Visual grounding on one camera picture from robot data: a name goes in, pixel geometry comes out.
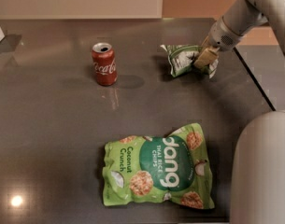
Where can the green Dang rice chips bag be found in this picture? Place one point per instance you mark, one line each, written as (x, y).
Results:
(149, 169)

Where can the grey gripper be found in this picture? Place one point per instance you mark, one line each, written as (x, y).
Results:
(220, 38)

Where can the red Coca-Cola can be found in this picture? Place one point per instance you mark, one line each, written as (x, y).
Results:
(104, 64)

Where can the green jalapeno chip bag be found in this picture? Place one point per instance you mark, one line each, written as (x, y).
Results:
(185, 58)

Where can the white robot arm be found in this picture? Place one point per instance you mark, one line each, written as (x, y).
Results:
(257, 193)

